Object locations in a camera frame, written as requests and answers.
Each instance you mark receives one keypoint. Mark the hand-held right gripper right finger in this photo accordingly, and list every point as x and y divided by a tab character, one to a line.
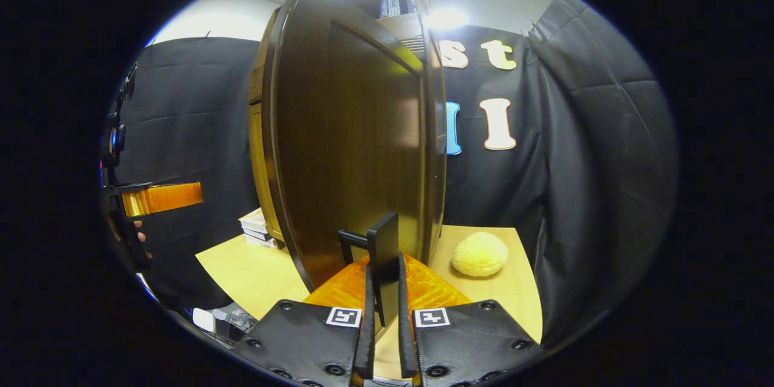
406	326

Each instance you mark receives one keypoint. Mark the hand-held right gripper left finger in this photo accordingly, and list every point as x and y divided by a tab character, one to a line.
366	326

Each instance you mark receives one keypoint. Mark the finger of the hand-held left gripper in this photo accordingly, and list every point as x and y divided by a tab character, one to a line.
163	198

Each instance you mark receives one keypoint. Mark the wooden shoe cabinet door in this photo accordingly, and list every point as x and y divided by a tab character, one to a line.
351	145
263	181

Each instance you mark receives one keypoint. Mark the wooden cabinet drawer front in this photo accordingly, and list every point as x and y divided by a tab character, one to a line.
256	84

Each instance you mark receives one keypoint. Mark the beige cover book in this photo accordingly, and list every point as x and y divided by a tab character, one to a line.
254	221

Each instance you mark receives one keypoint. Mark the yellow plush ball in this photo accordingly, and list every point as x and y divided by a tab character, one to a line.
479	254

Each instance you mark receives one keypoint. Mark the thin white book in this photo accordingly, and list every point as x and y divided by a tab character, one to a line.
261	239

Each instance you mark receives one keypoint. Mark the small white plastic object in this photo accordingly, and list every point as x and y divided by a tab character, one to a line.
204	320

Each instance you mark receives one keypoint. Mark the black backdrop cloth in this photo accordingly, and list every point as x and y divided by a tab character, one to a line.
574	163

